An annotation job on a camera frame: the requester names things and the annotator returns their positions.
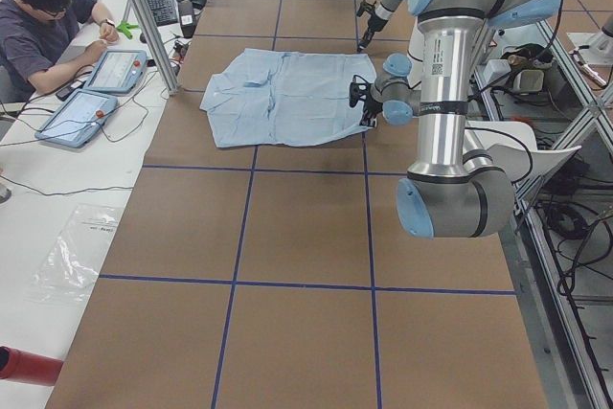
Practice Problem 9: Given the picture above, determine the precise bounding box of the person in dark shirt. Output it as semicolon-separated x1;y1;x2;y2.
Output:
1;0;119;102

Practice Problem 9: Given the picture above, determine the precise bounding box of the blue teach pendant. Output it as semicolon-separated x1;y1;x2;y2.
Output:
34;89;118;148
83;49;147;95

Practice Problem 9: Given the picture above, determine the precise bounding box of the light blue striped shirt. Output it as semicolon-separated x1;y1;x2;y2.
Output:
200;48;376;148

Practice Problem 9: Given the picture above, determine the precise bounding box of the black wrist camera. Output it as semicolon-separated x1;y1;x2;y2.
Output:
356;0;375;17
349;74;371;108

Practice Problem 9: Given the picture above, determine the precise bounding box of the clear plastic bag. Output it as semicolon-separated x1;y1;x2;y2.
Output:
26;204;124;306

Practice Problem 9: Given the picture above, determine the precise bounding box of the upper blue teach pendant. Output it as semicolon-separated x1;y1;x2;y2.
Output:
83;49;147;95

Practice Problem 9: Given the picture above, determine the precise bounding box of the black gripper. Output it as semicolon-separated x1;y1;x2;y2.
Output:
356;11;389;53
358;85;382;127

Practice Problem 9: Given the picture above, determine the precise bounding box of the lower blue teach pendant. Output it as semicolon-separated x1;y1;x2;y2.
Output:
34;89;118;148

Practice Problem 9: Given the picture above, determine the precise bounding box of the red cylinder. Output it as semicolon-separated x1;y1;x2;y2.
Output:
1;346;64;386

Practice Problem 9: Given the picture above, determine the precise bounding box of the green plastic object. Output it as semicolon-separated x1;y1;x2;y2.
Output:
116;20;139;40

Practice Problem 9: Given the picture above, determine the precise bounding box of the aluminium frame post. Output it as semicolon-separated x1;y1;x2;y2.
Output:
129;0;179;96

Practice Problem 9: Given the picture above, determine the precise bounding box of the black keyboard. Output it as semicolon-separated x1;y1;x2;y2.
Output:
147;0;178;26

